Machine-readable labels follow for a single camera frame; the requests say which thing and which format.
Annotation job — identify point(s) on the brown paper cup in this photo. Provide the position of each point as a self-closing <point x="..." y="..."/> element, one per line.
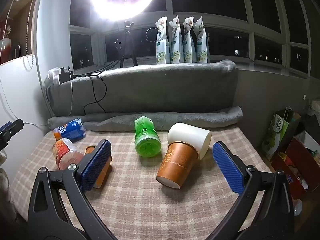
<point x="175" y="165"/>

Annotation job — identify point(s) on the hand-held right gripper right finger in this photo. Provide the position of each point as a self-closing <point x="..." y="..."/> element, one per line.
<point x="228" y="170"/>

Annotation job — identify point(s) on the checked beige cloth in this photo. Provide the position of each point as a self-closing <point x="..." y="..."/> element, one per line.
<point x="135" y="200"/>

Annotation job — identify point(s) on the white window frame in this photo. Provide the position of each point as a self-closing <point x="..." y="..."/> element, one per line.
<point x="225" y="27"/>

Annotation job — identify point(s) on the white power strip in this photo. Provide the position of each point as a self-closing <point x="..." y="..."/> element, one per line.
<point x="53" y="76"/>

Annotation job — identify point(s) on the white green standing pouch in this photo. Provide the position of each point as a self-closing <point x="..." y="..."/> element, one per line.
<point x="189" y="45"/>
<point x="175" y="45"/>
<point x="162" y="45"/>
<point x="202" y="45"/>

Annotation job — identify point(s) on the green plastic bottle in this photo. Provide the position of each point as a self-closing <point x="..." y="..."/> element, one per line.
<point x="146" y="137"/>

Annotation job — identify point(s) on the grey blanket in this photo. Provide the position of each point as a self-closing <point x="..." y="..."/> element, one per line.
<point x="150" y="90"/>

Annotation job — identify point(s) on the white cup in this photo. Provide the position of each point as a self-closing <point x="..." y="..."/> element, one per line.
<point x="187" y="135"/>

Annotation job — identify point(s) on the red label bottle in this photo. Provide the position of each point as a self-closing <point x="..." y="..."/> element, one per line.
<point x="65" y="152"/>

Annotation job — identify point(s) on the red cardboard box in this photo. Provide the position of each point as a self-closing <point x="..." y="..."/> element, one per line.
<point x="297" y="160"/>

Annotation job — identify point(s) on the blue snack packet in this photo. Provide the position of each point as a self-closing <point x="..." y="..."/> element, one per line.
<point x="73" y="128"/>

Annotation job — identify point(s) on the black power adapter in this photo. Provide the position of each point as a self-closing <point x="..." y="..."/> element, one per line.
<point x="66" y="77"/>

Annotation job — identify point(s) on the wooden shelf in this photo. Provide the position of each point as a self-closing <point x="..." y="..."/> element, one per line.
<point x="22" y="17"/>

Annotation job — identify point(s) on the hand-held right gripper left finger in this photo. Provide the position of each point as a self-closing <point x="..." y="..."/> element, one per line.
<point x="96" y="165"/>

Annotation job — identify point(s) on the orange paper cup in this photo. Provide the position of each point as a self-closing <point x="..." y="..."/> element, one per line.
<point x="103" y="173"/>

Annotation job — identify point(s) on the black tripod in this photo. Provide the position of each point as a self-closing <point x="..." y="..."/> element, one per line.
<point x="128" y="42"/>

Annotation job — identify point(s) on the green paper bag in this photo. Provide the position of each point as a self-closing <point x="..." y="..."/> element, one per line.
<point x="277" y="132"/>

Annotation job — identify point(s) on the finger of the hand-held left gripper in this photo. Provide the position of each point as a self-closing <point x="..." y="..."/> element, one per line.
<point x="12" y="128"/>

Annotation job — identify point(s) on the red white vase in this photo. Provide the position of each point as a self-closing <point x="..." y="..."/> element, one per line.
<point x="5" y="47"/>

